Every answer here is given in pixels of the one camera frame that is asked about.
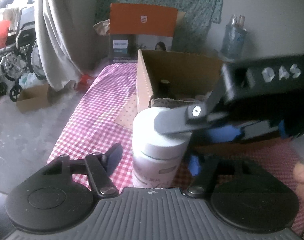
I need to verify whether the black cylinder gold cap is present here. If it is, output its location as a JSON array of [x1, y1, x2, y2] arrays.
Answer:
[[157, 80, 176, 100]]

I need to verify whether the white lidded plastic jar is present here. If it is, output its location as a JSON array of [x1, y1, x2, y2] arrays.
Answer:
[[132, 107, 192, 188]]

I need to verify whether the pink checkered tablecloth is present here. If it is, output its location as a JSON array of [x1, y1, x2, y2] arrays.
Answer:
[[46, 62, 304, 235]]

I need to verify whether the brown cardboard box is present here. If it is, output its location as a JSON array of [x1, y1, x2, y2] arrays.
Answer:
[[136, 50, 223, 112]]

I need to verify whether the blue water jug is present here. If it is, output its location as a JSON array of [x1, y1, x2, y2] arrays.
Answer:
[[220, 15, 247, 60]]

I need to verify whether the small cardboard box on floor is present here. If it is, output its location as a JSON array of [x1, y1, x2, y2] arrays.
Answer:
[[15, 83, 50, 113]]

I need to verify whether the orange Philips product box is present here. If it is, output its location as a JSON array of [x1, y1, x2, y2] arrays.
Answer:
[[109, 3, 178, 63]]

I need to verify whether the wheelchair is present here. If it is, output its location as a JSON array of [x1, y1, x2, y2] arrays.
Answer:
[[0, 0, 46, 102]]

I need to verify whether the grey curtain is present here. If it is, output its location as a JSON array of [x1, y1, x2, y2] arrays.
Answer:
[[34, 0, 98, 91]]

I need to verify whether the red bag on wheelchair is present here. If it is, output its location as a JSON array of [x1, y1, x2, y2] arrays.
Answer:
[[0, 20, 10, 49]]

